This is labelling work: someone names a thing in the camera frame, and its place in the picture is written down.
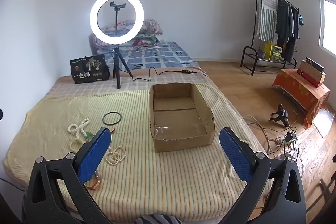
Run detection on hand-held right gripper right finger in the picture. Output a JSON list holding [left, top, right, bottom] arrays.
[[219, 127, 307, 224]]

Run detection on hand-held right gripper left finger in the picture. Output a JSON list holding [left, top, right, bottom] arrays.
[[22, 127, 112, 224]]

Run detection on small pearl bead bracelet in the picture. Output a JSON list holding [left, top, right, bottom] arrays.
[[106, 146, 126, 165]]

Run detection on green jade pendant red cord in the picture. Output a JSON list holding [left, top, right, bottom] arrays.
[[85, 127, 116, 140]]

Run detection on thick white bead necklace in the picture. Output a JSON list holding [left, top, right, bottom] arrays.
[[67, 118, 90, 152]]

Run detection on dark green bangle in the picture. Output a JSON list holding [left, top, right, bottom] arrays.
[[103, 112, 122, 126]]

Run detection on white power strip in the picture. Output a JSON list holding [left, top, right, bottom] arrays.
[[274, 132, 298, 146]]

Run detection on small black floor tripod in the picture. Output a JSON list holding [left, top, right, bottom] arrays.
[[269, 104, 290, 127]]

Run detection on pink checked bed sheet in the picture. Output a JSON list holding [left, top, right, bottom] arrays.
[[45, 67, 210, 98]]

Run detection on yellow striped blanket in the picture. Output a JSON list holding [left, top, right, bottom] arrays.
[[3, 82, 273, 224]]

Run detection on black printed snack bag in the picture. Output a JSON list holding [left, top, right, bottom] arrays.
[[70, 54, 111, 84]]

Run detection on orange patterned gift box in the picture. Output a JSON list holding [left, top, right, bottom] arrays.
[[272, 68, 331, 130]]

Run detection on person's striped clothing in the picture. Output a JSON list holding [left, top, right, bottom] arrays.
[[134, 214, 184, 224]]

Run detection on red flat box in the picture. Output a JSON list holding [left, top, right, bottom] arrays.
[[297, 69, 323, 87]]

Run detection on yellow box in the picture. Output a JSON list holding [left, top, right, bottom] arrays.
[[264, 42, 282, 61]]

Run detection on tan cardboard box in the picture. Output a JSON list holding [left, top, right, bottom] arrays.
[[300, 60, 326, 84]]

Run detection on blue patterned bed sheet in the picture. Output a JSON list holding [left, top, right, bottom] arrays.
[[100, 40, 200, 69]]

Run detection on dark long box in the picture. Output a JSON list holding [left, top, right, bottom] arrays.
[[305, 57, 325, 73]]

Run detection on folded floral quilt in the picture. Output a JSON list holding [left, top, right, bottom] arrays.
[[92, 19, 164, 54]]

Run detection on floral pillow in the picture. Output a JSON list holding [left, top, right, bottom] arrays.
[[101, 20, 137, 38]]

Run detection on dark hanging clothes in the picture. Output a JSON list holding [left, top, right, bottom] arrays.
[[276, 0, 300, 62]]

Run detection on green striped towel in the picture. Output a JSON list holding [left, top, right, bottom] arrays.
[[257, 0, 278, 41]]

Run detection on black phone holder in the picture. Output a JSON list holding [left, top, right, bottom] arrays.
[[110, 1, 127, 36]]

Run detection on black clothes rack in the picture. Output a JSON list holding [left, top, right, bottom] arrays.
[[240, 0, 301, 75]]

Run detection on window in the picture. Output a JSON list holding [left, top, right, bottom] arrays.
[[319, 0, 336, 58]]

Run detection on power strip with cables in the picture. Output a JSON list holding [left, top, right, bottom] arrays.
[[247, 115, 305, 161]]

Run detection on black ring light cable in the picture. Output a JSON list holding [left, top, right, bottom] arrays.
[[131, 67, 208, 81]]

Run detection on white ring light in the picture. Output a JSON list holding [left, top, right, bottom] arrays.
[[90, 0, 144, 44]]

